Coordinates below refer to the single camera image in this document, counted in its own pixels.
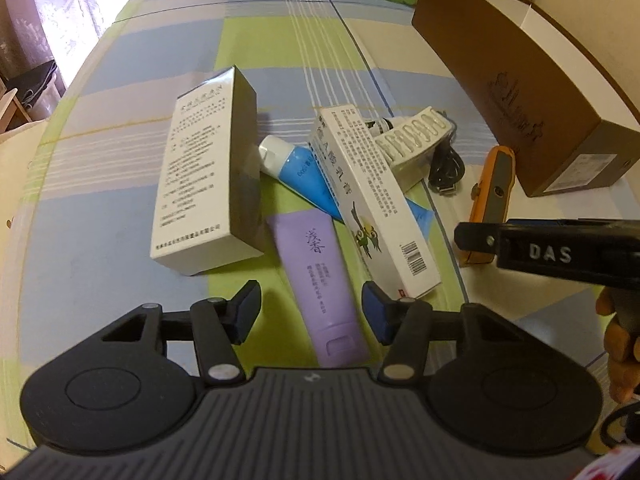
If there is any tall white medicine box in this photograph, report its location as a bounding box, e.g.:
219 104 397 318
150 66 265 275

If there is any orange utility knife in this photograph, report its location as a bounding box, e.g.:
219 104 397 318
458 145 515 266

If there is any cream cartoon cushion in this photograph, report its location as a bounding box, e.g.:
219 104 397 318
0 119 49 264

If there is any purple cosmetic tube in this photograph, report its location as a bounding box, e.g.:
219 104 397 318
267 209 369 368

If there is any blue white tube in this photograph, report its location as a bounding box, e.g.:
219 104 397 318
257 134 435 241

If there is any white patterned small box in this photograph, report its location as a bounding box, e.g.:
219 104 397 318
366 106 456 192

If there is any long white ointment box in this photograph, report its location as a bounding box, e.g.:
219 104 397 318
309 105 440 299

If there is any person's right hand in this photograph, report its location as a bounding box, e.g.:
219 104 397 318
596 287 640 404

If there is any checkered blue green tablecloth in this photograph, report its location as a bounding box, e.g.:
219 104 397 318
0 0 640 461

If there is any brown open cardboard box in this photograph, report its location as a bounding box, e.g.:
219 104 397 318
412 0 639 197

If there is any black coiled cable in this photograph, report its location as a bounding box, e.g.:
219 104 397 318
426 109 467 196

